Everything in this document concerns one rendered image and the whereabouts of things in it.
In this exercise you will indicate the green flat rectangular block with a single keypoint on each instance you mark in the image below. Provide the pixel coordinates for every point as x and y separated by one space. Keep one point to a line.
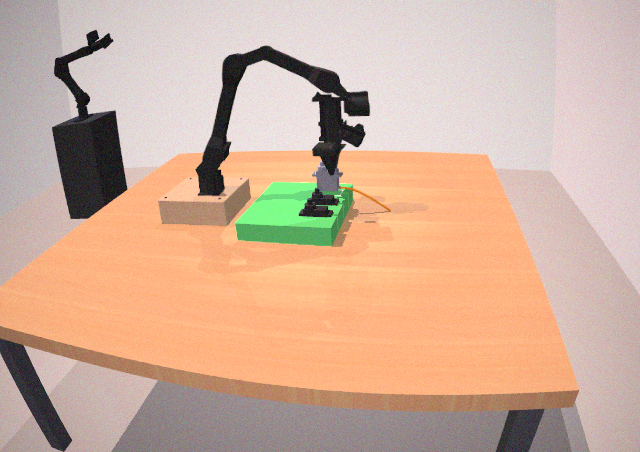
295 213

